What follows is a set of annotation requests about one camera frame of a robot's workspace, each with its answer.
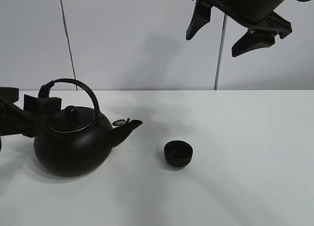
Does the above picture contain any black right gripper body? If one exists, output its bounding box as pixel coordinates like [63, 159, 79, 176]
[201, 0, 292, 38]

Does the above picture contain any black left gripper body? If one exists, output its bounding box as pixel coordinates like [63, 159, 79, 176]
[0, 87, 37, 138]

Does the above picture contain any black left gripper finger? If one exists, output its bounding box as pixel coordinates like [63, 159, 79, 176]
[24, 95, 61, 135]

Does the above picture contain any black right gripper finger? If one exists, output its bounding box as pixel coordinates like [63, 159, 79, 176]
[232, 29, 276, 57]
[185, 0, 211, 40]

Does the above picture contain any black round teapot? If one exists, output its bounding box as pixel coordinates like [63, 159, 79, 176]
[34, 78, 143, 177]

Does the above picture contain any small black teacup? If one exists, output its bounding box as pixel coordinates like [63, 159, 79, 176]
[164, 140, 193, 168]

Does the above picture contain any grey background pole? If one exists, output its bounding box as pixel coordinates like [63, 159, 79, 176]
[213, 14, 228, 90]

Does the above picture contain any dark thin background pole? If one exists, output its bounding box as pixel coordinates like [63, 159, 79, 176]
[59, 0, 77, 79]

